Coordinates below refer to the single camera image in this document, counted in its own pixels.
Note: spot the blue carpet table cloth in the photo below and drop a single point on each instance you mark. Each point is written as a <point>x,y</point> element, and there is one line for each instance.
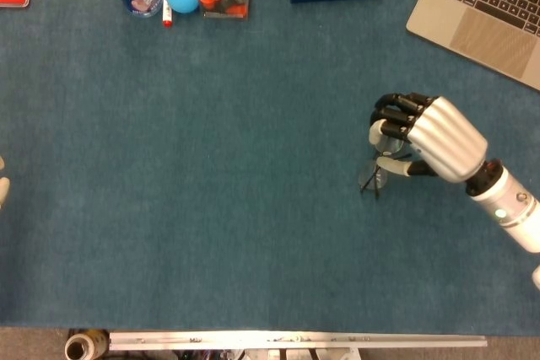
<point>211,166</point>

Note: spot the thin-framed eyeglasses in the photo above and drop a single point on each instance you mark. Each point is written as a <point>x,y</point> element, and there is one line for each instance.
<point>369,175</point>

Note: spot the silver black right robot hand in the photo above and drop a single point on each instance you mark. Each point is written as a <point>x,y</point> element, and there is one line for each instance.
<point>447,141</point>

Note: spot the aluminium rail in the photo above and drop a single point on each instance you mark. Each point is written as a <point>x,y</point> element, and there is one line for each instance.
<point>295,340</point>

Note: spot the grey open laptop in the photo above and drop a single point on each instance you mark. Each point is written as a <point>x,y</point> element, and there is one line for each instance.
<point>489,35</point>

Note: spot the brown tape roll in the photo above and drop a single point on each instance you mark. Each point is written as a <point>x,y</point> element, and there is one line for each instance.
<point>82,347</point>

